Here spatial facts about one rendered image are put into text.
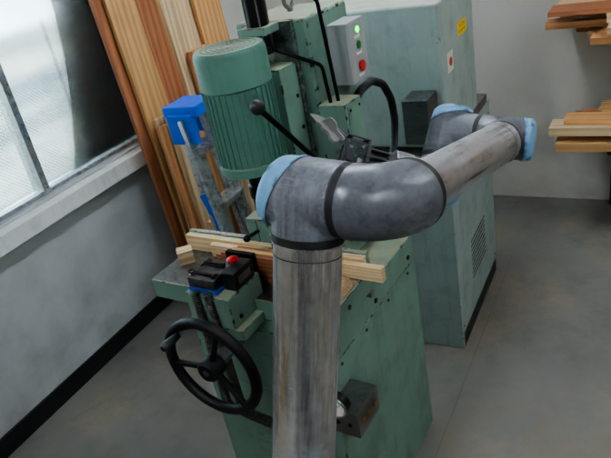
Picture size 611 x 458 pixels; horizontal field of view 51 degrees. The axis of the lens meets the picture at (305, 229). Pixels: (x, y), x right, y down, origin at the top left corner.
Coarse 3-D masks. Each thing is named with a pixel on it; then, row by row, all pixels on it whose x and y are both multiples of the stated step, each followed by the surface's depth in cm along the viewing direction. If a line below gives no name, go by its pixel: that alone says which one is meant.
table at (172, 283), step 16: (208, 256) 188; (176, 272) 183; (160, 288) 182; (176, 288) 178; (272, 288) 166; (352, 288) 159; (368, 288) 166; (256, 304) 163; (272, 304) 160; (352, 304) 159; (256, 320) 161; (272, 320) 163; (240, 336) 157
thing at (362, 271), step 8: (216, 248) 185; (224, 248) 183; (344, 264) 162; (352, 264) 161; (360, 264) 161; (368, 264) 160; (376, 264) 159; (344, 272) 164; (352, 272) 162; (360, 272) 161; (368, 272) 159; (376, 272) 158; (384, 272) 159; (368, 280) 161; (376, 280) 159; (384, 280) 159
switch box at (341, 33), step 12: (336, 24) 163; (348, 24) 162; (360, 24) 167; (336, 36) 164; (348, 36) 163; (360, 36) 168; (336, 48) 165; (348, 48) 164; (360, 48) 168; (336, 60) 167; (348, 60) 165; (360, 60) 169; (336, 72) 169; (348, 72) 167; (360, 72) 170; (348, 84) 169
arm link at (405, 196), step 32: (480, 128) 135; (512, 128) 128; (416, 160) 94; (448, 160) 102; (480, 160) 110; (512, 160) 130; (352, 192) 89; (384, 192) 88; (416, 192) 90; (448, 192) 99; (352, 224) 90; (384, 224) 89; (416, 224) 91
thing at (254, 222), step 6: (252, 216) 167; (258, 216) 166; (246, 222) 167; (252, 222) 166; (258, 222) 165; (252, 228) 167; (258, 228) 166; (264, 228) 165; (270, 228) 165; (258, 234) 167; (264, 234) 166; (270, 234) 165; (252, 240) 170; (258, 240) 168; (264, 240) 167; (270, 240) 166
